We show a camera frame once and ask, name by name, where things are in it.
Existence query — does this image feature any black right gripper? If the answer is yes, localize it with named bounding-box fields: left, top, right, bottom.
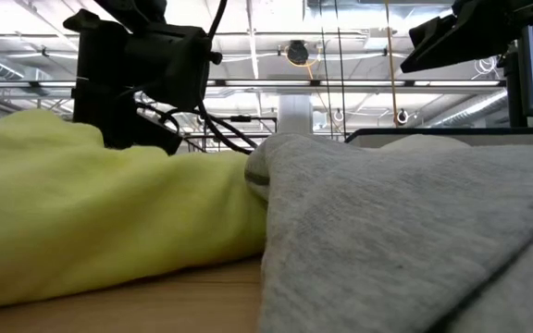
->
left=399, top=0, right=533, bottom=74

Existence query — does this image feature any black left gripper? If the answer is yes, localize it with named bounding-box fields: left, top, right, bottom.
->
left=62, top=7, right=224, bottom=156

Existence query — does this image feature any yellow cloth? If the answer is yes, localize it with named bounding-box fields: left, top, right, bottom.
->
left=0, top=108, right=268, bottom=310

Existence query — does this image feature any white fluffy towel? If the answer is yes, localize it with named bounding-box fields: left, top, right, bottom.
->
left=379, top=133, right=474, bottom=152

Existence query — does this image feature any light grey cloth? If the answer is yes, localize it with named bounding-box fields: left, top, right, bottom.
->
left=243, top=132, right=533, bottom=333

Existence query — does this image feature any white pillar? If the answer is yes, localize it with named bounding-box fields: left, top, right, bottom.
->
left=277, top=94, right=315, bottom=136

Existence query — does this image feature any yellow cable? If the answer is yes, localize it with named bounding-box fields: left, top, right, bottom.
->
left=383, top=0, right=401, bottom=129

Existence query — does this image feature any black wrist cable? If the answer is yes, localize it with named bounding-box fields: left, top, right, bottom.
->
left=134, top=0, right=259, bottom=156

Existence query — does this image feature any black hanging camera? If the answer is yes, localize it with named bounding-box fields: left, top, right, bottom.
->
left=286, top=40, right=311, bottom=67

